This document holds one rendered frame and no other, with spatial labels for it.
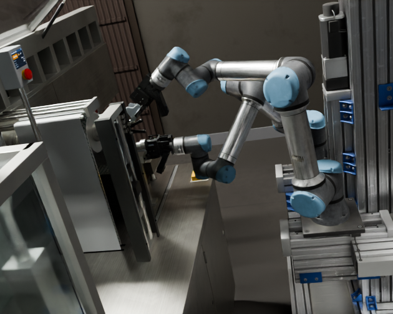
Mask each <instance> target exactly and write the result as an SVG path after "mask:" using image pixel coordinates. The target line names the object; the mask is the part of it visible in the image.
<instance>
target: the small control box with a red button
mask: <svg viewBox="0 0 393 314"><path fill-rule="evenodd" d="M0 78H1V80H2V84H3V85H4V88H5V90H12V89H17V88H22V87H23V86H25V85H27V84H28V83H29V82H31V81H33V79H32V72H31V70H30V69H29V67H28V64H27V61H26V58H25V56H24V53H23V50H22V47H21V45H14V46H10V47H5V48H3V49H0Z"/></svg>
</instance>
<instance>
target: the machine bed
mask: <svg viewBox="0 0 393 314"><path fill-rule="evenodd" d="M175 165H179V166H178V169H177V172H176V174H175V177H174V179H173V183H172V185H171V188H170V190H169V193H168V196H167V198H166V201H165V204H164V206H163V209H162V212H161V214H160V217H159V219H158V222H157V226H158V230H159V233H160V235H159V237H157V240H156V243H155V246H154V248H153V251H152V254H151V261H150V262H137V261H136V258H135V254H134V251H133V248H132V244H131V241H130V237H129V234H128V232H127V228H126V225H125V221H124V218H123V215H122V211H118V212H112V215H113V218H114V222H115V225H116V228H117V232H118V234H119V237H120V241H121V244H122V245H120V248H121V249H124V251H116V252H98V253H88V254H84V255H85V259H86V261H87V264H88V266H89V269H90V272H91V274H92V278H93V280H94V283H95V286H96V289H97V291H98V294H99V297H100V300H101V302H102V305H103V308H104V310H105V314H187V312H188V307H189V303H190V297H191V294H192V288H193V283H194V279H195V274H196V271H197V265H198V259H199V256H200V250H201V245H202V241H203V236H204V232H205V226H206V221H207V217H208V212H209V208H210V203H211V197H212V194H213V188H214V185H215V180H214V179H211V178H209V179H208V181H197V182H190V181H191V178H192V173H193V165H192V163H184V164H173V165H166V167H165V170H164V172H162V174H159V173H157V168H156V170H155V172H154V173H155V177H157V180H156V181H149V183H150V185H151V187H152V191H151V196H152V198H155V197H157V198H158V201H157V204H156V206H152V207H153V211H154V214H156V212H157V209H158V207H159V204H160V201H161V199H162V196H163V194H164V192H165V189H166V187H167V184H168V181H169V179H170V176H171V174H172V171H173V168H174V166H175Z"/></svg>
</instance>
